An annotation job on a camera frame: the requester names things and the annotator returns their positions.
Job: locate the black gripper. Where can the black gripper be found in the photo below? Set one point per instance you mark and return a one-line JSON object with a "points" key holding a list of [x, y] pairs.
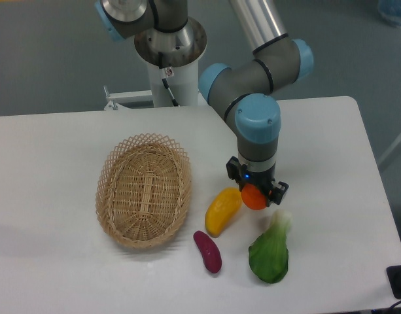
{"points": [[259, 174]]}

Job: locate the orange fruit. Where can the orange fruit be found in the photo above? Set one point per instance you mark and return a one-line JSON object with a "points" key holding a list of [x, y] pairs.
{"points": [[253, 198]]}

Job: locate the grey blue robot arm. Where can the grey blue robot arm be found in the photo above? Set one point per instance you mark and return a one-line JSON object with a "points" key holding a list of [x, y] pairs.
{"points": [[242, 97]]}

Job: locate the yellow mango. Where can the yellow mango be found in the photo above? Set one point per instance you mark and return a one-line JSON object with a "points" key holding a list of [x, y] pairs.
{"points": [[222, 209]]}

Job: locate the green bok choy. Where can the green bok choy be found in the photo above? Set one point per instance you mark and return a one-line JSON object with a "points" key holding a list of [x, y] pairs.
{"points": [[268, 254]]}

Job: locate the purple sweet potato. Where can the purple sweet potato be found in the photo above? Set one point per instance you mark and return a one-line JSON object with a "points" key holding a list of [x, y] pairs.
{"points": [[209, 251]]}

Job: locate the woven wicker basket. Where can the woven wicker basket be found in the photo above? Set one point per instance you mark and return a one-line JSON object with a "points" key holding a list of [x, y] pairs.
{"points": [[143, 193]]}

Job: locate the black device at edge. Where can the black device at edge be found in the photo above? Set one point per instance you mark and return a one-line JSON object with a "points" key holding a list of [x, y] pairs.
{"points": [[394, 277]]}

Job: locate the blue bag in background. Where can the blue bag in background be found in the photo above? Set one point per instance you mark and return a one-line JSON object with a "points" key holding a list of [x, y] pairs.
{"points": [[390, 11]]}

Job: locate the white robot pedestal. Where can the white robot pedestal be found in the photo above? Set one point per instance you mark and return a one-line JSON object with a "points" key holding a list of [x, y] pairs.
{"points": [[172, 66]]}

